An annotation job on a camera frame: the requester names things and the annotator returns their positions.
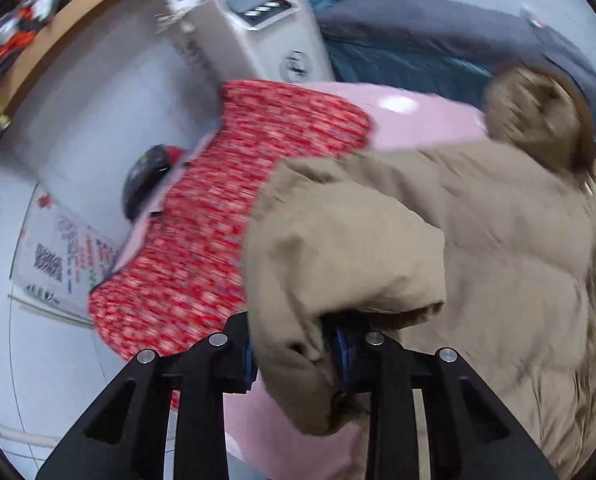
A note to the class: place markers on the pink bed sheet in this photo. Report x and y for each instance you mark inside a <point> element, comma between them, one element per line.
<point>418,125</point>

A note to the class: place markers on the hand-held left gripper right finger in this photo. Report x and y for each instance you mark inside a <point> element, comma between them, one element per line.
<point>342,355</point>

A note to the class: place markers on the white floor appliance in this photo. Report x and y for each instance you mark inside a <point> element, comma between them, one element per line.
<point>273,40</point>

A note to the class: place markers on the beige puffer jacket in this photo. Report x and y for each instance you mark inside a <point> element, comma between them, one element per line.
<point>478,240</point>

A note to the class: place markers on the wooden shelf unit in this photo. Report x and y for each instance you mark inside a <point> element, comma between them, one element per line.
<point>52,45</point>

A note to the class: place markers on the teal blanket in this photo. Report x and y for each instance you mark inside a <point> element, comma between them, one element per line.
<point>378,65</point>

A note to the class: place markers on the grey pillow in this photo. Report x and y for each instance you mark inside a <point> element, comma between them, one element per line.
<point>428,20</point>

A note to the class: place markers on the wall poster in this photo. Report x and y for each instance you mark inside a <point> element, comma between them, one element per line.
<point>62,265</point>

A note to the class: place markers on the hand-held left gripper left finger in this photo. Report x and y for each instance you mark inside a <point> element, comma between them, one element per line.
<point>248,357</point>

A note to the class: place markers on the black helmet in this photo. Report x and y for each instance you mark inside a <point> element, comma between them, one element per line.
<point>145,180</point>

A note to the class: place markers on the red patterned cloth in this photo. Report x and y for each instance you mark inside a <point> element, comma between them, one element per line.
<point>202,240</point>

